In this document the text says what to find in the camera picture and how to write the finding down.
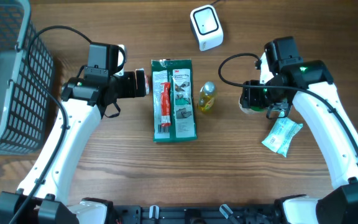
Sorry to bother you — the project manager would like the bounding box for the red snack stick packet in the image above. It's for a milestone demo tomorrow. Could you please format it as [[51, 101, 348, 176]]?
[[160, 82, 171, 127]]

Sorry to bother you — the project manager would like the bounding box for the green round can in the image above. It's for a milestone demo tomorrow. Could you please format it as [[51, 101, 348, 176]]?
[[239, 103, 265, 114]]

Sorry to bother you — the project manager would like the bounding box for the teal wet wipes pack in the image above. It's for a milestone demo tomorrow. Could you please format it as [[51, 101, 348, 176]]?
[[262, 118, 303, 157]]

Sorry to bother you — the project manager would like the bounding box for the green 3M gloves package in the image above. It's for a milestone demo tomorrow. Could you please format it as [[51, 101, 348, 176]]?
[[151, 59, 197, 142]]

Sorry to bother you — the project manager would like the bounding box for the yellow liquid soap bottle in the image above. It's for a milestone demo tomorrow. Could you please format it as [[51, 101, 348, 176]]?
[[198, 82, 216, 113]]

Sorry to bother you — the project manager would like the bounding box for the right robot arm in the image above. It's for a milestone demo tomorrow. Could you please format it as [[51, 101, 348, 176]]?
[[239, 37, 358, 223]]

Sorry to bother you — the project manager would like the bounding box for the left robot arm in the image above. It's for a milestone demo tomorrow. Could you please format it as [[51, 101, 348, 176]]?
[[0, 42, 147, 223]]

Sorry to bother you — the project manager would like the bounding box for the white barcode scanner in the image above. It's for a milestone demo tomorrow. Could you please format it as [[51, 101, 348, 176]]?
[[190, 4, 224, 52]]

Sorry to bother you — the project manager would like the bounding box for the grey plastic mesh basket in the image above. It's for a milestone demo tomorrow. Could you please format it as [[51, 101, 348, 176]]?
[[0, 0, 55, 155]]

